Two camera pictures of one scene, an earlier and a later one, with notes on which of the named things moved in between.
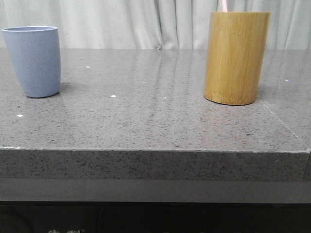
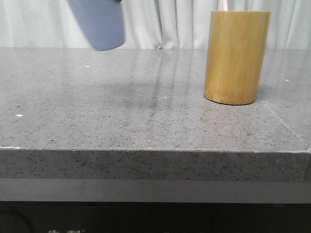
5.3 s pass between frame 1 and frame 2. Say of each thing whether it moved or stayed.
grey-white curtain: stayed
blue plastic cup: moved
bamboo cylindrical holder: stayed
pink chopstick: stayed
